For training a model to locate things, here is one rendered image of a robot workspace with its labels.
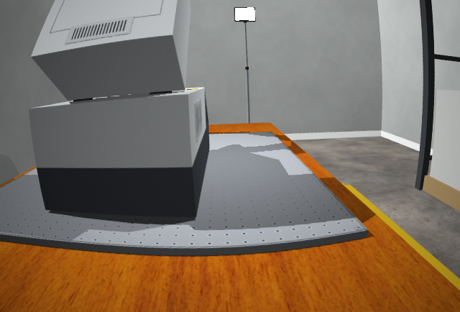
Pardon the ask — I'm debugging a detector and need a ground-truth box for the grey flat base plate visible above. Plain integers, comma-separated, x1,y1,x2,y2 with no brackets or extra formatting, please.
0,132,369,256

